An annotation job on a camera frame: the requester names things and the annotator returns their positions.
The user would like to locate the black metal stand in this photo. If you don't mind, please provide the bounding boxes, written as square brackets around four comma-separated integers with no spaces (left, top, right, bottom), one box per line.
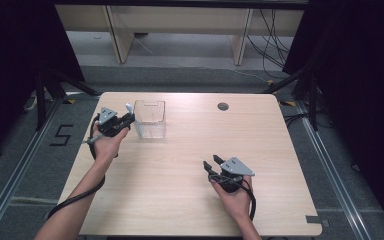
[259,64,320,132]
[34,67,102,132]

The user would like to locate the person's right hand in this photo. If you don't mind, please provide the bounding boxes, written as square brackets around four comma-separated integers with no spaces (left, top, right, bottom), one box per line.
[211,174,254,222]

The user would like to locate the aluminium floor rail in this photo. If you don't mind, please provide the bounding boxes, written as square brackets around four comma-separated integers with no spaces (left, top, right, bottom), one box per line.
[0,96,65,240]
[295,100,372,240]

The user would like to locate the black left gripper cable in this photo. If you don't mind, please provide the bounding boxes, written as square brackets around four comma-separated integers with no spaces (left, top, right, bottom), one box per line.
[47,114,107,220]

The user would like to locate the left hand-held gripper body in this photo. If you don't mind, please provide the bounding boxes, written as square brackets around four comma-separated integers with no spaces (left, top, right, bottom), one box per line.
[93,106,128,138]

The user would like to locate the black floor cables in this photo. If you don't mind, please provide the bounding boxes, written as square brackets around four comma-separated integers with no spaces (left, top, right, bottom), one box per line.
[282,112,314,128]

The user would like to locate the black curtain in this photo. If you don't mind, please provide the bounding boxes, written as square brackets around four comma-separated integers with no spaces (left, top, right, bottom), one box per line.
[282,0,384,239]
[0,0,86,169]

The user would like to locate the clear plastic container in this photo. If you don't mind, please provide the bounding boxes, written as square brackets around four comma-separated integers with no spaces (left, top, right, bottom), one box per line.
[131,99,167,140]

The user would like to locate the beige wooden desk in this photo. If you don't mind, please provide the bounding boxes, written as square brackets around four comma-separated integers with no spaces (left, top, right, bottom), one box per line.
[54,3,305,67]

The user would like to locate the grey cable plug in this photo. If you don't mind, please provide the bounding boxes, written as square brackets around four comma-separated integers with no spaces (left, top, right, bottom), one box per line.
[81,134,103,145]

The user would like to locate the person's left hand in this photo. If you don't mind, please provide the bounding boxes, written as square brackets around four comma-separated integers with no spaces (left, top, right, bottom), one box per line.
[91,121,130,165]

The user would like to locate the bundle of black cables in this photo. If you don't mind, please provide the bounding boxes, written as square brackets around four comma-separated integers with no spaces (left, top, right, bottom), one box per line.
[245,9,296,80]

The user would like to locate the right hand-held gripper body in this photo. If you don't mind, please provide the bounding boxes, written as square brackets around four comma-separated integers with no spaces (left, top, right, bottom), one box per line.
[211,156,256,194]

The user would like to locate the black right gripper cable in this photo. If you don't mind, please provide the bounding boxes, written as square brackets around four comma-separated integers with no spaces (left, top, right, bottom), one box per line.
[208,173,258,222]

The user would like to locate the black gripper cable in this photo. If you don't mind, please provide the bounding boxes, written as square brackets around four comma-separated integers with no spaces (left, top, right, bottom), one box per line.
[208,173,258,222]
[47,114,107,220]

